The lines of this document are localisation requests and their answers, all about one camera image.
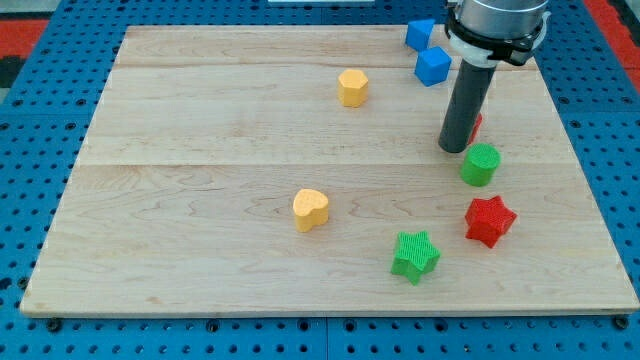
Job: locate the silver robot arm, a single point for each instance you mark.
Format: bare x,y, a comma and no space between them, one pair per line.
487,32

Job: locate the blue cube block rear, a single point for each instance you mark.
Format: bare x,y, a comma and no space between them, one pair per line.
418,34

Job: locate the green cylinder block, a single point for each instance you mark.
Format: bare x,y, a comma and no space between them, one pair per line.
479,165

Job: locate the yellow hexagon block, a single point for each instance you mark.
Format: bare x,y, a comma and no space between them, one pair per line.
352,88

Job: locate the blue cube block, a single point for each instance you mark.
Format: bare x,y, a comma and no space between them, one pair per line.
432,66
418,34

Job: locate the red block behind rod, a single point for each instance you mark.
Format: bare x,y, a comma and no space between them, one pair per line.
475,129

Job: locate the wooden board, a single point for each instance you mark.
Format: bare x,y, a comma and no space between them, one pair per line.
179,204

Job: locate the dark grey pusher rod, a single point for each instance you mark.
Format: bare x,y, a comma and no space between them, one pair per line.
467,98

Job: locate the blue cube block front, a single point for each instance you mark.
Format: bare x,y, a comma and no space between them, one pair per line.
432,66

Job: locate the green star block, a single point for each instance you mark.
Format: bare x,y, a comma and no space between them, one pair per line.
414,256

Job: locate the yellow heart block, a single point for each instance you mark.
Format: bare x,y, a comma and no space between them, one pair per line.
311,208

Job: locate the red star block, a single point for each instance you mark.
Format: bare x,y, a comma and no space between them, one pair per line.
488,220

